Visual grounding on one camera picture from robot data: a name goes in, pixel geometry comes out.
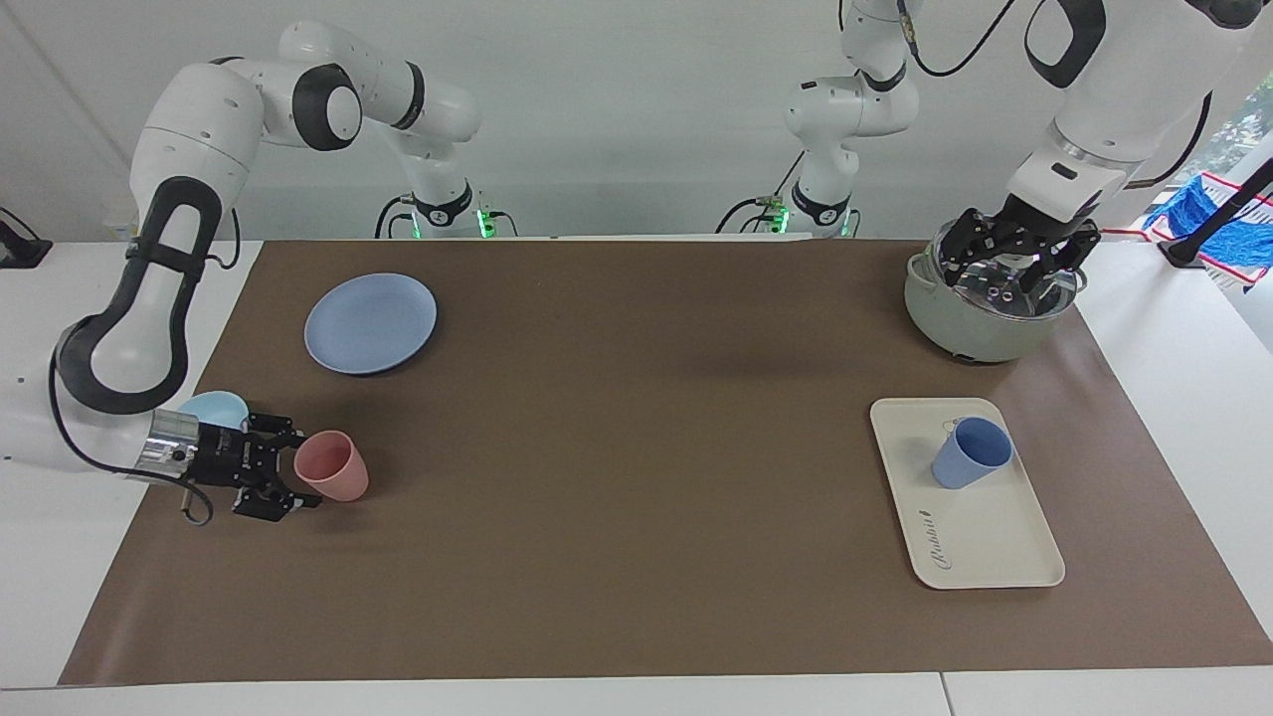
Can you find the cream rabbit print tray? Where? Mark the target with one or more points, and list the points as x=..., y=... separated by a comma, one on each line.
x=980, y=537

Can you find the light blue bowl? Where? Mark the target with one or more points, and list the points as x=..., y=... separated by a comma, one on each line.
x=214, y=408

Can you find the pink plastic cup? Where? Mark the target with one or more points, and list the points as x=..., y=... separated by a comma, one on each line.
x=333, y=467

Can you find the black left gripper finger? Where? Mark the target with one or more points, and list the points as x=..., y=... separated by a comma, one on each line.
x=1066, y=254
x=970, y=239

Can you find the blue plastic cup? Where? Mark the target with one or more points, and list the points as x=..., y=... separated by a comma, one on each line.
x=970, y=457

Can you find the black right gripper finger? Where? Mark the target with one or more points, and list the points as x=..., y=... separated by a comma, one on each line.
x=269, y=502
x=276, y=428

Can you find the pale green cooking pot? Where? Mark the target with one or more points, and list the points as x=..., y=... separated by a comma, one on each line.
x=955, y=328

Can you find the glass pot lid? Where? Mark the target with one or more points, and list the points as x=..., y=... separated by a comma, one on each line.
x=1004, y=293

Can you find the brown table mat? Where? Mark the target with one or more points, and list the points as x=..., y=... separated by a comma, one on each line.
x=636, y=497

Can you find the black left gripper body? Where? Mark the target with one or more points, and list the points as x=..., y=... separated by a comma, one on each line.
x=1029, y=227

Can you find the white box yellow label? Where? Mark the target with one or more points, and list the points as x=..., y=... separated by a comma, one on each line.
x=114, y=224

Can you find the blue cloth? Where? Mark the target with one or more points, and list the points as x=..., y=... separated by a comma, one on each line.
x=1193, y=214

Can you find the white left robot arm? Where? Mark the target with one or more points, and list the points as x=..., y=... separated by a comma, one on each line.
x=1124, y=89

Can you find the blue round plate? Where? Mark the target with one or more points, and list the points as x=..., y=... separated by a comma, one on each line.
x=370, y=323

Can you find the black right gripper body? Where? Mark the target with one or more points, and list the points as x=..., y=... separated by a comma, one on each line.
x=234, y=457

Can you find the black stand pole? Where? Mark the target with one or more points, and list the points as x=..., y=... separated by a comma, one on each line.
x=1183, y=254

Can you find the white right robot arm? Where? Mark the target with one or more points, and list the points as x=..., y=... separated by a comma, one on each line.
x=189, y=129

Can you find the black clamp mount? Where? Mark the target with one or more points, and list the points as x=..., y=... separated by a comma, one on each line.
x=20, y=254

